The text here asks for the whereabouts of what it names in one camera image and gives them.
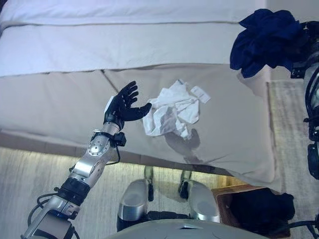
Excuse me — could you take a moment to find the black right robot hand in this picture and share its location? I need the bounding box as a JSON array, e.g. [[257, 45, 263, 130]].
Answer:
[[286, 21, 319, 68]]

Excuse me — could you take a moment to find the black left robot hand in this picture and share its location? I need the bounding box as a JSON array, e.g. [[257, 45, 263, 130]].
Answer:
[[103, 80, 153, 130]]

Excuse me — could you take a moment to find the dark blue garment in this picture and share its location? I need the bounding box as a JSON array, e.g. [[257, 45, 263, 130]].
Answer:
[[229, 8, 310, 78]]

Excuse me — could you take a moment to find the white garment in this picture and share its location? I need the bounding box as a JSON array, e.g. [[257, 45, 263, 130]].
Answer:
[[142, 79, 212, 140]]

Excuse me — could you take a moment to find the bed with grey cover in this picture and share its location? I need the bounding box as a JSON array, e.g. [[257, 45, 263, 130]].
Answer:
[[0, 63, 285, 194]]

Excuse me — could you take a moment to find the brown bed base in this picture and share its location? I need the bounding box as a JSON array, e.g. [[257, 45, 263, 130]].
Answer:
[[0, 129, 235, 180]]

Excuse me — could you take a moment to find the brown wicker basket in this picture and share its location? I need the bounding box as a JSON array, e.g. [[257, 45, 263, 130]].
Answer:
[[215, 186, 297, 239]]

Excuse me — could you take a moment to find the white duvet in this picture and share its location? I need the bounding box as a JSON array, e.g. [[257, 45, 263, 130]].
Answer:
[[0, 0, 270, 78]]

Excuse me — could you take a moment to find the silver left robot leg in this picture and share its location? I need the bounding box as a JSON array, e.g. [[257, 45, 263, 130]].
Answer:
[[117, 166, 157, 232]]

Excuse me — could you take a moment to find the grey striped area rug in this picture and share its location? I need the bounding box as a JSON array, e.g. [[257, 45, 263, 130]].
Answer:
[[0, 79, 319, 239]]

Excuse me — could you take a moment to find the grey robot torso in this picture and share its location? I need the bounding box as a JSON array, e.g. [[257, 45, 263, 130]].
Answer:
[[104, 219, 272, 239]]

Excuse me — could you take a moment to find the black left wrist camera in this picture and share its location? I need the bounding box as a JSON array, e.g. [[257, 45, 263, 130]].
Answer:
[[114, 132, 127, 146]]

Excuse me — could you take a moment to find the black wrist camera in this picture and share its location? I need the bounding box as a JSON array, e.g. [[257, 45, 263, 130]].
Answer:
[[114, 132, 127, 146], [291, 66, 307, 80]]

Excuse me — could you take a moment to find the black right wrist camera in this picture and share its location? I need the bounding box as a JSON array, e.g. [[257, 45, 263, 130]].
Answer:
[[291, 66, 307, 80]]

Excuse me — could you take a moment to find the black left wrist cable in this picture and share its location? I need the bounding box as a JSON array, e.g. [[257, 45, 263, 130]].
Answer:
[[106, 145, 122, 165]]

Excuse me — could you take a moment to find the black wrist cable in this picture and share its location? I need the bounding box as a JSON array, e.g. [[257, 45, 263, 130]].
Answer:
[[303, 67, 319, 125], [106, 145, 122, 165]]

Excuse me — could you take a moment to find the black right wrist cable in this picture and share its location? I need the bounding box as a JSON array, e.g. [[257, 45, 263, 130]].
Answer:
[[303, 67, 319, 125]]

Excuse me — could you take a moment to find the black left elbow cable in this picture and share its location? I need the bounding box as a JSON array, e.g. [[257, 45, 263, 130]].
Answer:
[[27, 193, 61, 225]]

